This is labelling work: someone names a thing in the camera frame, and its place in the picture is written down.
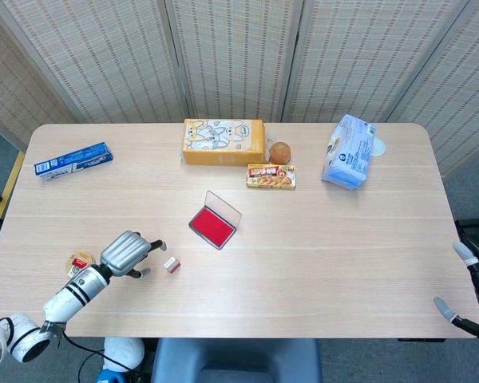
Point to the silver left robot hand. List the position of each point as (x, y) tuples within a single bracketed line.
[(123, 251)]

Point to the black grey right robot hand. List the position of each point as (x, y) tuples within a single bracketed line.
[(463, 251)]

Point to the small red white cube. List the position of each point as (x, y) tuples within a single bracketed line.
[(172, 265)]

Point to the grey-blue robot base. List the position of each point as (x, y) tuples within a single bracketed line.
[(235, 359)]

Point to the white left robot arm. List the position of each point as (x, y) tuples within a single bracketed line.
[(76, 291)]

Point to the round tan tin red label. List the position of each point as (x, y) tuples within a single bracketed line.
[(77, 263)]

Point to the red ink pad clear lid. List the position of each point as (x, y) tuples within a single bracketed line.
[(211, 225)]

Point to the blue toothpaste box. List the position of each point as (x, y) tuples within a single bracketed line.
[(74, 159)]

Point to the white round disc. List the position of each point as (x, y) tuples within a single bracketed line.
[(380, 147)]

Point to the yellow cartoon tissue box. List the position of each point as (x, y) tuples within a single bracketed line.
[(223, 139)]

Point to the light blue tissue pack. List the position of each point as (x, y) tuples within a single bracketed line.
[(349, 153)]

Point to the woven folding screen panel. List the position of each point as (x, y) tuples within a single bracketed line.
[(363, 60), (463, 99), (100, 60), (8, 91), (235, 60)]

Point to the yellow curry box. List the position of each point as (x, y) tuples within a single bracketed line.
[(271, 176)]

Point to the clear plastic wrapper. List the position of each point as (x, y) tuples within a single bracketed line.
[(269, 140)]

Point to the round orange-brown ball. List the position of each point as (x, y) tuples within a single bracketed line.
[(279, 152)]

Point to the black metal frame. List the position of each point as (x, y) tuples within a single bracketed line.
[(477, 228)]

